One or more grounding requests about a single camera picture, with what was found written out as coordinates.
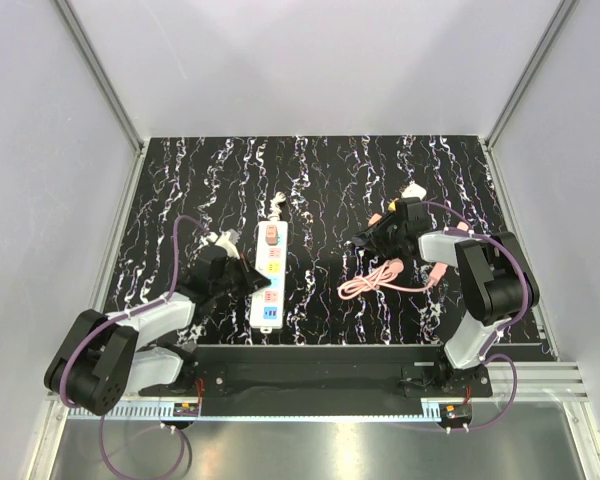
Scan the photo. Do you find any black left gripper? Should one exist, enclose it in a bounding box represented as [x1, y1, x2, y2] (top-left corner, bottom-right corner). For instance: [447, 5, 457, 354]
[211, 253, 270, 300]

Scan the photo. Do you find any white power strip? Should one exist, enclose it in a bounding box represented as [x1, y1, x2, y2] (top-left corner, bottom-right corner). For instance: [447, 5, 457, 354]
[249, 220, 288, 334]

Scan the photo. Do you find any orange plug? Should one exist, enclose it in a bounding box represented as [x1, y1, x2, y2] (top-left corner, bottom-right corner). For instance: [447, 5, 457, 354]
[368, 213, 382, 226]

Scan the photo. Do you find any pink power strip cable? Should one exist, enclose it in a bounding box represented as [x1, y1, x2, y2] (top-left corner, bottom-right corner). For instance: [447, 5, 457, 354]
[337, 257, 431, 302]

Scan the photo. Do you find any pink plug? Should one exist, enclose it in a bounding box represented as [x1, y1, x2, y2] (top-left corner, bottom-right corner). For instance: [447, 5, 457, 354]
[265, 224, 279, 246]

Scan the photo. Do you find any white square plug adapter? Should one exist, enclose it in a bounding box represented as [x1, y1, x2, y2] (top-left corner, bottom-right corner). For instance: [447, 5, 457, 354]
[401, 182, 427, 200]

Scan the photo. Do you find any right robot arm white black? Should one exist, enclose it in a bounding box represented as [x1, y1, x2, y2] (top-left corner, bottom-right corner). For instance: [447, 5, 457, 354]
[352, 207, 540, 397]

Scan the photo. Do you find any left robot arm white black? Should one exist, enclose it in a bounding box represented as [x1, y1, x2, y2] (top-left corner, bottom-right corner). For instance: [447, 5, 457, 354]
[43, 245, 271, 416]

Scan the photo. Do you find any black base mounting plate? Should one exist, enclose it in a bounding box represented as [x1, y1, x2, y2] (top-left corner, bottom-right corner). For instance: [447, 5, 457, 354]
[140, 345, 493, 420]

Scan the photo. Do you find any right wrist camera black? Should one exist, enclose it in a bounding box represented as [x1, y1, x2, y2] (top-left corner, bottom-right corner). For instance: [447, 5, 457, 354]
[395, 197, 431, 233]

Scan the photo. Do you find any white coiled power strip cable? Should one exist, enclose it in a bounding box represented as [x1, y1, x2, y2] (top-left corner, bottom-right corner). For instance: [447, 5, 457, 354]
[268, 192, 289, 222]

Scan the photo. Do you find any left aluminium frame post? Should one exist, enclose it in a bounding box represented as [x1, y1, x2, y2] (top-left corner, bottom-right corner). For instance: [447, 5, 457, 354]
[51, 0, 145, 155]

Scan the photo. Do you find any aluminium frame post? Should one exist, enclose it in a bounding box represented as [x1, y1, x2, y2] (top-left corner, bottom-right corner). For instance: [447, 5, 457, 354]
[51, 0, 145, 155]
[484, 0, 579, 151]

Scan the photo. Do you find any right aluminium frame post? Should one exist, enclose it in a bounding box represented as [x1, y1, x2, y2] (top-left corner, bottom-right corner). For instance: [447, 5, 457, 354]
[484, 0, 579, 151]

